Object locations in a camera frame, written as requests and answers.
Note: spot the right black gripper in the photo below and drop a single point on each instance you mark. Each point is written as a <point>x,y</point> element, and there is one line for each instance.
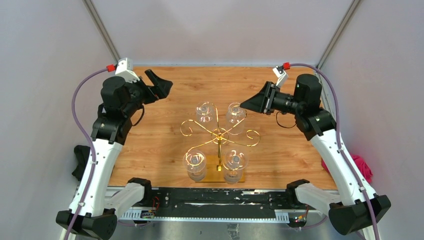
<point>263,101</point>

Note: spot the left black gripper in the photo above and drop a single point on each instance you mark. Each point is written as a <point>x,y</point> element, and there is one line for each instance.
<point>161,87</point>

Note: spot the wine glass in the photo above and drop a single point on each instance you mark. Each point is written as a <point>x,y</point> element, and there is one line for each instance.
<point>195,162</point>
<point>205,112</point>
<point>234,163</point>
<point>235,118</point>

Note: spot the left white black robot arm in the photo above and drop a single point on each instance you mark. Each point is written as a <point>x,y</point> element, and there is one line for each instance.
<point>99,165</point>

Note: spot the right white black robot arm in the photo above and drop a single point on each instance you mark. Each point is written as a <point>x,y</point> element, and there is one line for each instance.
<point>341,165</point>

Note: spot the wooden rack base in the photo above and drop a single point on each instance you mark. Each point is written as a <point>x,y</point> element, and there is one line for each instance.
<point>212,175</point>

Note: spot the pink cloth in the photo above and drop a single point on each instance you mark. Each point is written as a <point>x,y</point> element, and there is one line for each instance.
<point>361,165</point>

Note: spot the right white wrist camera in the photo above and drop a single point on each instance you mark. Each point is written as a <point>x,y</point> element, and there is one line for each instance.
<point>281,75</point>

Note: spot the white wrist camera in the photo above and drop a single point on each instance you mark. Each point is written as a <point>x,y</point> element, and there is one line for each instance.
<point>125,70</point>
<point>281,75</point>

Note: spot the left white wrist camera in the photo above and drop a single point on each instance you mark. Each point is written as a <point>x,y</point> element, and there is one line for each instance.
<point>125,70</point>

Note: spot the gold wire glass rack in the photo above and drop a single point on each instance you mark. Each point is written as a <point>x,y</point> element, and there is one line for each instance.
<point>219,135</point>

